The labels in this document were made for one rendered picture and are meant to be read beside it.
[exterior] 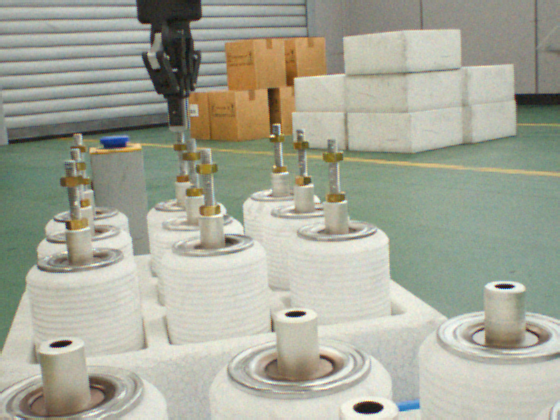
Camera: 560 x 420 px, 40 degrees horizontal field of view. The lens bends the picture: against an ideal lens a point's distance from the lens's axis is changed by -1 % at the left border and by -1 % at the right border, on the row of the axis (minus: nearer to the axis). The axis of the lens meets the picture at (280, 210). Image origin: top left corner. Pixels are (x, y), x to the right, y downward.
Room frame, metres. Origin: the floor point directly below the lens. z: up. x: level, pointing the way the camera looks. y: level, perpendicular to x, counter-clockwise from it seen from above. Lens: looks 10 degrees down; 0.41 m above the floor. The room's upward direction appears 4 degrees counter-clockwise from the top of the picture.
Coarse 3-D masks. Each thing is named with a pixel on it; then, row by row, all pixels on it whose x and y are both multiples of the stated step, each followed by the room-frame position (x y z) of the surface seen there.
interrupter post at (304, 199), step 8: (296, 184) 0.83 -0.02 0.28; (312, 184) 0.82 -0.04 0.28; (296, 192) 0.81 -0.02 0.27; (304, 192) 0.81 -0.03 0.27; (312, 192) 0.82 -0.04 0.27; (296, 200) 0.82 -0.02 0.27; (304, 200) 0.81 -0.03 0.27; (312, 200) 0.81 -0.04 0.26; (296, 208) 0.82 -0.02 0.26; (304, 208) 0.81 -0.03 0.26; (312, 208) 0.81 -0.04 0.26
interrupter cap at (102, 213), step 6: (96, 210) 0.91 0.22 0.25; (102, 210) 0.91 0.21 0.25; (108, 210) 0.90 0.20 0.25; (114, 210) 0.90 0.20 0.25; (54, 216) 0.88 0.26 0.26; (60, 216) 0.88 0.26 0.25; (66, 216) 0.88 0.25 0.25; (96, 216) 0.86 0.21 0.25; (102, 216) 0.86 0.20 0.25; (108, 216) 0.87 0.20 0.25
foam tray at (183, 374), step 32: (160, 320) 0.69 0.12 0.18; (384, 320) 0.65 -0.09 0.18; (416, 320) 0.65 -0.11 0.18; (32, 352) 0.64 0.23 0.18; (160, 352) 0.61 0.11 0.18; (192, 352) 0.60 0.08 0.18; (224, 352) 0.61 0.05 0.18; (384, 352) 0.63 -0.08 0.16; (416, 352) 0.64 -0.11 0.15; (0, 384) 0.57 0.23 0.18; (160, 384) 0.59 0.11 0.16; (192, 384) 0.60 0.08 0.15; (416, 384) 0.64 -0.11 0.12; (192, 416) 0.60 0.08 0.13
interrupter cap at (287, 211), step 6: (318, 204) 0.85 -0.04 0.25; (276, 210) 0.83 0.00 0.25; (282, 210) 0.82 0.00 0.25; (288, 210) 0.83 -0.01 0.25; (294, 210) 0.84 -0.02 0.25; (318, 210) 0.83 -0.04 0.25; (276, 216) 0.80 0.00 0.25; (282, 216) 0.79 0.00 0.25; (288, 216) 0.79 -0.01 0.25; (294, 216) 0.79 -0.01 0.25; (300, 216) 0.78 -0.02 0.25; (306, 216) 0.78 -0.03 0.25; (312, 216) 0.78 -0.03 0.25; (318, 216) 0.79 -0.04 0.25
